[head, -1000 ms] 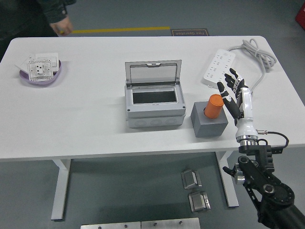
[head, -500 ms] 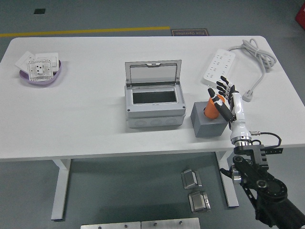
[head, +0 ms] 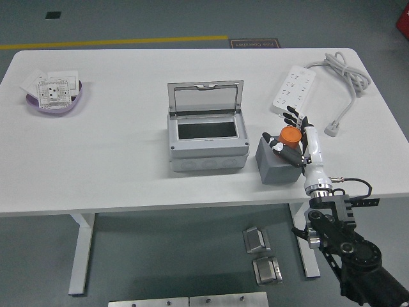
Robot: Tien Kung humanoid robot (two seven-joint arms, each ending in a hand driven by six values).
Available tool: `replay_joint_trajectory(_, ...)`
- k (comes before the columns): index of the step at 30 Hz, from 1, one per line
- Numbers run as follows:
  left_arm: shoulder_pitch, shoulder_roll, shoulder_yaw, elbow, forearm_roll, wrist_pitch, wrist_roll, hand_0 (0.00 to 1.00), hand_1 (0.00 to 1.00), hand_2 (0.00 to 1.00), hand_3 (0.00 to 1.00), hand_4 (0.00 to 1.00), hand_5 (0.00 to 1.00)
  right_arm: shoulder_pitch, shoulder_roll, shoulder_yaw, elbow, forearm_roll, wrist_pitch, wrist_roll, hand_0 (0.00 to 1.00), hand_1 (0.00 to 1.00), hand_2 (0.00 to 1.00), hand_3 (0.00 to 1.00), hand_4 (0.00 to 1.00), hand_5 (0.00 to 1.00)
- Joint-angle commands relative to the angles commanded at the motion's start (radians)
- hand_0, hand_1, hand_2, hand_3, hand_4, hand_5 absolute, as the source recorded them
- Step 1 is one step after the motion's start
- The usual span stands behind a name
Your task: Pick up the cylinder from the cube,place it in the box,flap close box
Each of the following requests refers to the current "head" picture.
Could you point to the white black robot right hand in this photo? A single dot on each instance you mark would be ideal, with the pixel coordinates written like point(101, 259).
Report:
point(314, 153)

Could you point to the orange cylinder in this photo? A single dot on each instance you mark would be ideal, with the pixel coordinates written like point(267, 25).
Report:
point(289, 136)

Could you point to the transparent hinged box lid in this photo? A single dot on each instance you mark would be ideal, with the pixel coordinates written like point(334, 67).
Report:
point(204, 99)

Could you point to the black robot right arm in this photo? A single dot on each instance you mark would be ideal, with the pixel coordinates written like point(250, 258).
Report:
point(351, 246)

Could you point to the grey cube with round hole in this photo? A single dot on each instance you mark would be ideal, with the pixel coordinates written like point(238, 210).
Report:
point(271, 172)

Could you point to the red box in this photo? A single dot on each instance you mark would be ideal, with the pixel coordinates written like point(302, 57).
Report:
point(403, 22)

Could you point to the white power strip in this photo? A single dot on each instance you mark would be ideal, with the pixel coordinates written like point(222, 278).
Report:
point(292, 89)

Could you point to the black table control panel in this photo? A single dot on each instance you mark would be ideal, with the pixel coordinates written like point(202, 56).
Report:
point(367, 202)

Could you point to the steel block with angled face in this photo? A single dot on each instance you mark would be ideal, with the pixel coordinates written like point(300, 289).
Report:
point(255, 240)

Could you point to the white right table leg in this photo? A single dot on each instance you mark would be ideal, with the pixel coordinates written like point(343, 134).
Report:
point(311, 265)

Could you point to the white table leg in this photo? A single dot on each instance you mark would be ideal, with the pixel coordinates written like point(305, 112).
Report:
point(311, 265)
point(81, 256)

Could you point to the dark floor sign with text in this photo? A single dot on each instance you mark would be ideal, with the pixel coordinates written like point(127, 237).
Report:
point(254, 44)

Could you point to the steel block with latch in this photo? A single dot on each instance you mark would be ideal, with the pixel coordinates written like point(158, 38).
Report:
point(266, 270)

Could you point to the steel plate with screws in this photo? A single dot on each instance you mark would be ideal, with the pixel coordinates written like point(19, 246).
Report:
point(147, 302)
point(228, 300)

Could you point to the white left table leg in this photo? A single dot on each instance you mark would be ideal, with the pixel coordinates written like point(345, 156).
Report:
point(81, 256)

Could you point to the purple bowl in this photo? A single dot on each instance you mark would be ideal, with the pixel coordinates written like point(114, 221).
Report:
point(54, 111)

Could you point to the white printed socket panel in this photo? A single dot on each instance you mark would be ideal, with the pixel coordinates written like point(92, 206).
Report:
point(52, 92)

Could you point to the white plain card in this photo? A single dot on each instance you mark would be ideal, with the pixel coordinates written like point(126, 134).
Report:
point(32, 83)

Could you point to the grey electrical enclosure box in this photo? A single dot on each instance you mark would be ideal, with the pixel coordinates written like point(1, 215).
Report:
point(207, 153)

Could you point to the white switch plate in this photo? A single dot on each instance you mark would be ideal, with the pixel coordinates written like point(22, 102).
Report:
point(64, 75)

